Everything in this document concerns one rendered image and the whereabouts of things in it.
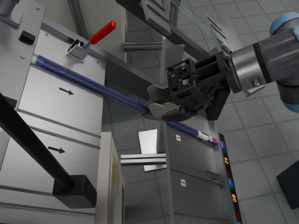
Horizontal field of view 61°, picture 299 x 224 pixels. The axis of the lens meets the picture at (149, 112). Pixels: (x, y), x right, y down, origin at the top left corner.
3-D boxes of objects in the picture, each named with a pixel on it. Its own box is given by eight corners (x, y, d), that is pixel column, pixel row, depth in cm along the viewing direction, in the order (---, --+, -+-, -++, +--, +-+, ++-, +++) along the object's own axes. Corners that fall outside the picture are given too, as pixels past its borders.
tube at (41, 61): (212, 140, 73) (216, 138, 72) (213, 144, 72) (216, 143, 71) (36, 58, 43) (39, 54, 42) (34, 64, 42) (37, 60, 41)
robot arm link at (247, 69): (257, 60, 50) (270, 94, 46) (234, 69, 52) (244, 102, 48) (248, 35, 44) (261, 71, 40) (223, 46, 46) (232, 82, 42)
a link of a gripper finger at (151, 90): (131, 88, 56) (168, 74, 52) (145, 100, 60) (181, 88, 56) (130, 100, 54) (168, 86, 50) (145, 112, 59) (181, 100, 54)
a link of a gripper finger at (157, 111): (130, 105, 53) (168, 88, 50) (145, 117, 58) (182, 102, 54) (131, 118, 52) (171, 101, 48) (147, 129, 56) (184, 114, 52)
